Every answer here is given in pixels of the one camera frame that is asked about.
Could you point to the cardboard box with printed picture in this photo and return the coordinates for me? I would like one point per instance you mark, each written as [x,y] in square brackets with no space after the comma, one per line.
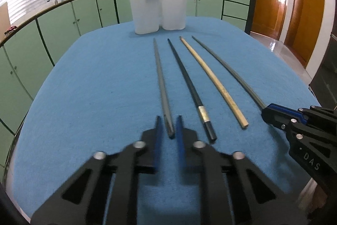
[4,20]

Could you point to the dark grey chopstick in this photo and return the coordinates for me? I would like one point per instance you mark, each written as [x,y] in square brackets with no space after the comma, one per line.
[238,78]

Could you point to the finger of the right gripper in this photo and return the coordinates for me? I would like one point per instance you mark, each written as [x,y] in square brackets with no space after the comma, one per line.
[285,118]

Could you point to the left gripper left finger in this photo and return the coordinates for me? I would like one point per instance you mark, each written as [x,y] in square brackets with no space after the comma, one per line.
[104,190]

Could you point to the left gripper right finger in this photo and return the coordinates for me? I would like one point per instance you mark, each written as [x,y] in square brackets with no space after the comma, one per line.
[232,189]

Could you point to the blue table mat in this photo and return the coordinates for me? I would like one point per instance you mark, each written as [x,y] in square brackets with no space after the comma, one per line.
[103,93]

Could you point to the dark blue chopstick silver band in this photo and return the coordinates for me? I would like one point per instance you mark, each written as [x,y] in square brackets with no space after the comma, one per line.
[203,114]

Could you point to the white two-compartment utensil holder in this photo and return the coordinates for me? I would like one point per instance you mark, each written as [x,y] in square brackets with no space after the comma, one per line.
[151,15]

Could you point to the red cloth on counter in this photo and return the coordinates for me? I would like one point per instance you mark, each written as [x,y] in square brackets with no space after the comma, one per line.
[9,30]

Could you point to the light wooden chopstick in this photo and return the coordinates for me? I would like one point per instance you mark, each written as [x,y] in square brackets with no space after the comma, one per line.
[226,96]

